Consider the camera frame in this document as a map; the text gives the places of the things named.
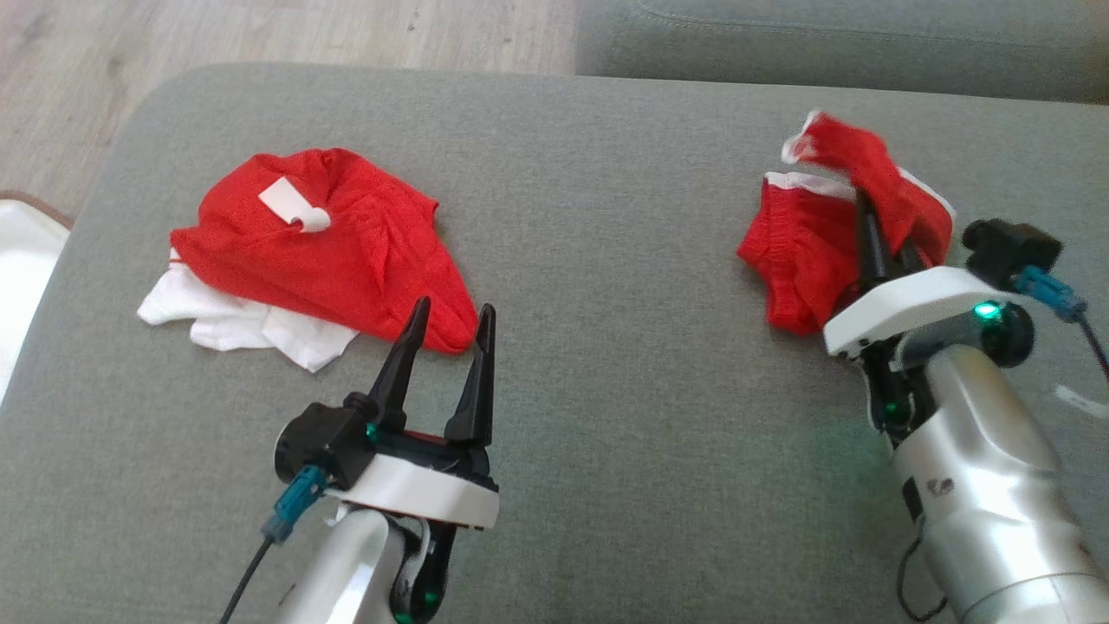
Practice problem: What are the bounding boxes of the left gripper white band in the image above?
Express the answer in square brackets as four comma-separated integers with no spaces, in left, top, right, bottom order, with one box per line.
[334,296,501,530]

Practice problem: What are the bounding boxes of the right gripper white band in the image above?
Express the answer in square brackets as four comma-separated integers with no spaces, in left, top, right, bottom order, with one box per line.
[823,192,1036,365]

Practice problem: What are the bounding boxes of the red shorts white waistband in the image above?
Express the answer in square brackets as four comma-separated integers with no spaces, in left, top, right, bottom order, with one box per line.
[736,110,957,336]

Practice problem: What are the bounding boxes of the red white basketball jersey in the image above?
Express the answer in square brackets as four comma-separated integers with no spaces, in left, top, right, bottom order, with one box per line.
[137,148,479,374]

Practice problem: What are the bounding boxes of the grey sofa seat cushion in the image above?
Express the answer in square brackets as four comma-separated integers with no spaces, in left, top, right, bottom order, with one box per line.
[0,62,1109,624]

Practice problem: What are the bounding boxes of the grey sofa back cushion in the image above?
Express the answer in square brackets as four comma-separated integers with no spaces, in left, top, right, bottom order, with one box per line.
[574,0,1109,105]

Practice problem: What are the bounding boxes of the white laundry basket brown rim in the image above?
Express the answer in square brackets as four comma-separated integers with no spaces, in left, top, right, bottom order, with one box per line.
[0,191,72,408]

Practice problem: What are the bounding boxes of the right black cable blue plug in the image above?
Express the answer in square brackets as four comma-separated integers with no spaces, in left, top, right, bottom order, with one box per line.
[1014,267,1109,382]

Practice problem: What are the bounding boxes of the white label on right cable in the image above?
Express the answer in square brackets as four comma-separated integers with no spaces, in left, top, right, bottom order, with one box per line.
[1055,386,1109,423]

